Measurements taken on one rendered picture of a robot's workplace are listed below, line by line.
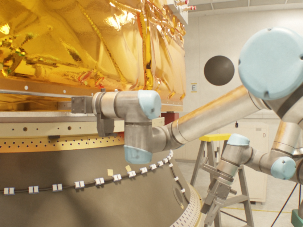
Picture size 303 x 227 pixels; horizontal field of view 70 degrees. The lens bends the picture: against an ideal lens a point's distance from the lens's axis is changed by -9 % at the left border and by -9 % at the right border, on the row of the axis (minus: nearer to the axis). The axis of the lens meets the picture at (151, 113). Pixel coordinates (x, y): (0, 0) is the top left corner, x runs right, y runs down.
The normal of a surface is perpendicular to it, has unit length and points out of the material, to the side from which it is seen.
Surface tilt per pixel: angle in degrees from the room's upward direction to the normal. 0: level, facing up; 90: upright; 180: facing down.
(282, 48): 84
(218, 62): 90
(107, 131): 90
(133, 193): 62
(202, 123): 109
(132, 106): 90
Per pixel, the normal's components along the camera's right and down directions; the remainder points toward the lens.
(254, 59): -0.75, -0.10
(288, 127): -0.52, -0.25
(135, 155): -0.13, 0.06
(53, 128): 0.50, 0.01
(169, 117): -0.37, 0.01
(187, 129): -0.55, 0.33
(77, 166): 0.51, -0.46
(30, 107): 0.93, 0.00
